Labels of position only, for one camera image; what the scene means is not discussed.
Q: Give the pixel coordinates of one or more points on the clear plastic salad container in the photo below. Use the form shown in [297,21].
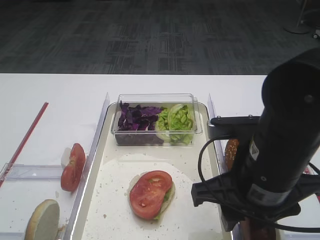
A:
[149,138]

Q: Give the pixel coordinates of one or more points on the standing bun half left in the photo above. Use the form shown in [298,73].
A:
[44,221]

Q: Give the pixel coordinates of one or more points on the chair base background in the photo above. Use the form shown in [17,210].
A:
[308,20]

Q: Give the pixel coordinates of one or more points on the bottom bun on tray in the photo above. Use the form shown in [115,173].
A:
[133,181]

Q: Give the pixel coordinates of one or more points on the tomato slice on bun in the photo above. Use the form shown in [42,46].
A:
[150,193]

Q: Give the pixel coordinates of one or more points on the sesame burger buns right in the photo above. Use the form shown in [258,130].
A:
[230,152]

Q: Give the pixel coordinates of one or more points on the stack of meat slices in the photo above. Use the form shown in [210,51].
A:
[252,230]

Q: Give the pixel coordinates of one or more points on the upper left acrylic holder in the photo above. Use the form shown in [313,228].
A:
[24,172]

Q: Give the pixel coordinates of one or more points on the right clear acrylic divider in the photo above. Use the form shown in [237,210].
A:
[217,134]

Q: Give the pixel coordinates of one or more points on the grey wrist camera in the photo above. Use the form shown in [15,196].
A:
[236,127]

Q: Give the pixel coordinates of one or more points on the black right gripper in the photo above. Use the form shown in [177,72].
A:
[222,190]

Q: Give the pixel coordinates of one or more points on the lettuce under tomato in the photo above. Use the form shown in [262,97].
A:
[168,197]

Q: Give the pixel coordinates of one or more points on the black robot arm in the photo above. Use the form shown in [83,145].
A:
[267,181]

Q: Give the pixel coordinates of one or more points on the standing tomato slices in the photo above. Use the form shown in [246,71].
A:
[72,173]

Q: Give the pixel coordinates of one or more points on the left red strip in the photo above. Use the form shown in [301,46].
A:
[23,142]

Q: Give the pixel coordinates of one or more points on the white rectangular serving tray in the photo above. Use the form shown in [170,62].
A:
[106,213]

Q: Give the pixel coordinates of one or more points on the purple cabbage leaves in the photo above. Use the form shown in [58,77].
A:
[138,118]

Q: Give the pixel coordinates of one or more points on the green lettuce leaves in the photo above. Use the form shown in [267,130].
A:
[172,122]

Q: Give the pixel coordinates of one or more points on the white pusher block tomato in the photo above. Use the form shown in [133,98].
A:
[65,158]

